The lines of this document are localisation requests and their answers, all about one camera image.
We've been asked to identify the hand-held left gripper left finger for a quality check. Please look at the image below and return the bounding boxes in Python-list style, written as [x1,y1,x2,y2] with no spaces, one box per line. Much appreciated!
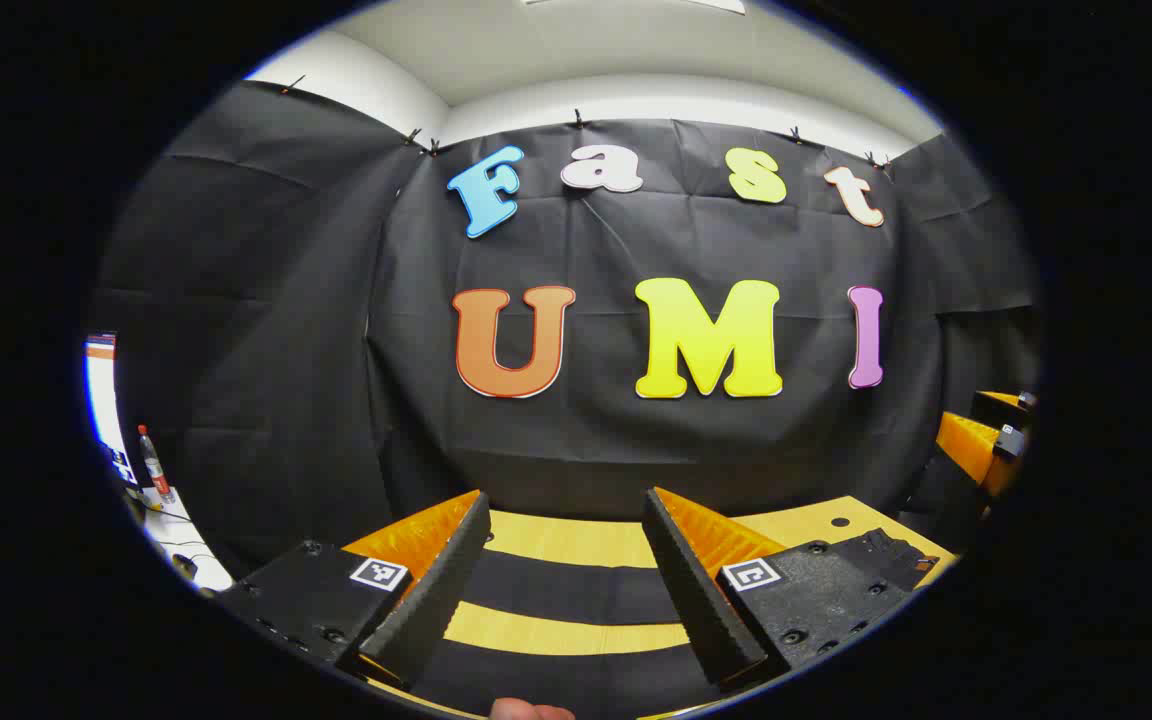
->
[219,490,492,691]

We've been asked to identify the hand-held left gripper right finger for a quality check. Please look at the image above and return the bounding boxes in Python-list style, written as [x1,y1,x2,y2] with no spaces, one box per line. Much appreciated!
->
[641,487,939,694]

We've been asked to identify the black jeans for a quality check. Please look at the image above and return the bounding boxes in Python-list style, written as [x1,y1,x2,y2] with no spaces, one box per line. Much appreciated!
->
[406,545,737,720]

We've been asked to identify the white side table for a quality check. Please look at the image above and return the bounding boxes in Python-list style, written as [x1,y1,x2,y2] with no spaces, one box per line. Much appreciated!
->
[126,485,237,593]

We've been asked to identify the black backdrop cloth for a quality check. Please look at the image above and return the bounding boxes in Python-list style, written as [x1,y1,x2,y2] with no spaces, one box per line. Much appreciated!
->
[86,80,1042,581]

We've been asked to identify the clear plastic bottle red label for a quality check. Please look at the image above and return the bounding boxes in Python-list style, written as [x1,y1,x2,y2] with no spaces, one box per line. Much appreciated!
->
[137,424,177,504]

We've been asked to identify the computer monitor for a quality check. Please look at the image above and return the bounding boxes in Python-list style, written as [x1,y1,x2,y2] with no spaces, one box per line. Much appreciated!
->
[84,333,142,491]

